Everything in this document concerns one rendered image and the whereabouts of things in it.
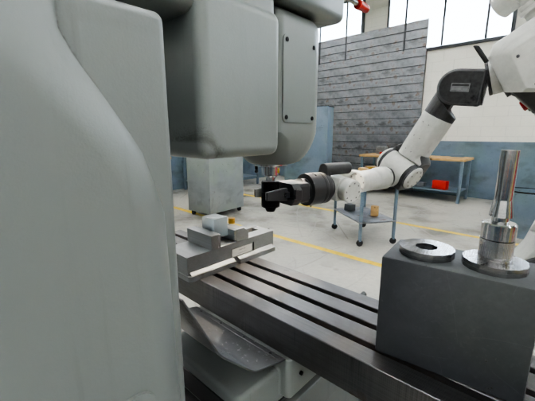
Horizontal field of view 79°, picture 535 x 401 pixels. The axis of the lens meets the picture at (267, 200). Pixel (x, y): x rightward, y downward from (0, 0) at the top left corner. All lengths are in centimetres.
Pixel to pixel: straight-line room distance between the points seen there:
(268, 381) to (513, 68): 92
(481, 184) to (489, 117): 138
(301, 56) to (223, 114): 27
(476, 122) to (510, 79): 721
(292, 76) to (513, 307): 55
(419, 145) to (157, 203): 86
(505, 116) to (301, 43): 754
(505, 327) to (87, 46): 65
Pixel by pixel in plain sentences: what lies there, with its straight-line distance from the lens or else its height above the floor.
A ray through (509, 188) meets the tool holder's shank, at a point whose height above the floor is 130.
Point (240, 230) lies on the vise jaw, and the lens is 101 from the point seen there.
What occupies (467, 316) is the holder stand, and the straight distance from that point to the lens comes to 62.
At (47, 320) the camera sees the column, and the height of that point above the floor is 120.
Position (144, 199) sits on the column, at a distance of 41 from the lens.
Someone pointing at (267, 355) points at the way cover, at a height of 92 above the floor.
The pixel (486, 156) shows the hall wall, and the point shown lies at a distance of 820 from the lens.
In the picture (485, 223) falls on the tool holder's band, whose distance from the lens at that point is 61.
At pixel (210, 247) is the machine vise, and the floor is 106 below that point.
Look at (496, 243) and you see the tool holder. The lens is 61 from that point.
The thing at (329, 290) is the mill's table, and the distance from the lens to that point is 88.
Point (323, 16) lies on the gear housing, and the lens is 82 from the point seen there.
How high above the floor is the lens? 138
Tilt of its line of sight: 12 degrees down
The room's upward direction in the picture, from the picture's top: straight up
